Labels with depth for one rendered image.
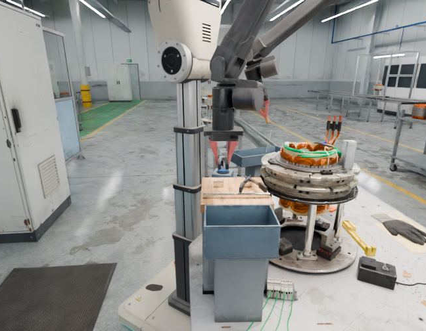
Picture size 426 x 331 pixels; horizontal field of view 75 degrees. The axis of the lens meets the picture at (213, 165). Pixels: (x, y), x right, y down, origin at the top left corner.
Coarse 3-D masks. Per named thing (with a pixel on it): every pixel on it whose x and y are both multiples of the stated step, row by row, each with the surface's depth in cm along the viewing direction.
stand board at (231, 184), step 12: (204, 180) 87; (216, 180) 87; (228, 180) 87; (240, 180) 87; (204, 192) 78; (216, 192) 78; (228, 192) 78; (252, 192) 78; (264, 192) 78; (204, 204) 71; (216, 204) 71; (228, 204) 71
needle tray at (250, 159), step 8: (240, 152) 123; (248, 152) 125; (256, 152) 127; (264, 152) 129; (232, 160) 119; (240, 160) 113; (248, 160) 113; (256, 160) 115; (248, 168) 122; (256, 168) 118; (248, 176) 123; (256, 176) 119
